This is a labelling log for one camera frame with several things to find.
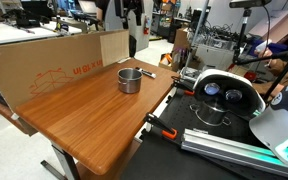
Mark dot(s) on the black cart top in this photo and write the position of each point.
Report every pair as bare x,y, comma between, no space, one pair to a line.
157,163

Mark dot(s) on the orange and black clamp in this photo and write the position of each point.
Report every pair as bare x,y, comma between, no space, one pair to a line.
169,134
188,92

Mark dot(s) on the black camera bar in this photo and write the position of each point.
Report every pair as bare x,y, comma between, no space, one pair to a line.
249,3

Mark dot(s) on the brown cardboard box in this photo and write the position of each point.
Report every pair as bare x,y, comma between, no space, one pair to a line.
181,38

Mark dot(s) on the white VR headset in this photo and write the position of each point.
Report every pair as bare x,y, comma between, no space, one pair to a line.
217,75

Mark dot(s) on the standing person in grey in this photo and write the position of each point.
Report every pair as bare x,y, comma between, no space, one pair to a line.
140,30

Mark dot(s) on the long white table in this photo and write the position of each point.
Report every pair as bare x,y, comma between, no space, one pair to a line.
4,33

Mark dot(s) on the flat cardboard sheets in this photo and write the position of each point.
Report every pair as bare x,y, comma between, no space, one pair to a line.
274,25

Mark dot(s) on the silver pot under headset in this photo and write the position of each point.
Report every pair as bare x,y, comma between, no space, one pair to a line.
210,115

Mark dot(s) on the red fire extinguisher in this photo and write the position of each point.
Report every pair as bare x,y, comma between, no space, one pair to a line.
146,25

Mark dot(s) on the grey metal table leg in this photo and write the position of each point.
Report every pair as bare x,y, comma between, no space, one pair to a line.
62,160

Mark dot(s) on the box with orange items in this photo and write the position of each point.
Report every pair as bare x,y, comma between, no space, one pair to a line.
169,60

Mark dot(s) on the black camera stand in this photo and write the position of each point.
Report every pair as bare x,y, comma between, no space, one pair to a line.
242,36

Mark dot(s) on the black bag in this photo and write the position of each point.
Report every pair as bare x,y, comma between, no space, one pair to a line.
20,16

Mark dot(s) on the brown cardboard sheet red print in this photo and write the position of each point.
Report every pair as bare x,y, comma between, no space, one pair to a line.
34,66

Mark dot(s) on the aluminium extrusion rail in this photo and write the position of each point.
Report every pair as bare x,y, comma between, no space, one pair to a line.
224,146

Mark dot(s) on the grey equipment box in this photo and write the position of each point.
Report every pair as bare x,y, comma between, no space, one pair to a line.
214,56

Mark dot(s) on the silver metal pole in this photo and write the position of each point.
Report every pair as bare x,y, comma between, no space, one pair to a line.
195,36

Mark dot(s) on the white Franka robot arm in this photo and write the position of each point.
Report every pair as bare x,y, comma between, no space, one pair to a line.
277,126

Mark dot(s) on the black and white marker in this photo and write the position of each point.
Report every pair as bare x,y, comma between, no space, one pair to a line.
146,72

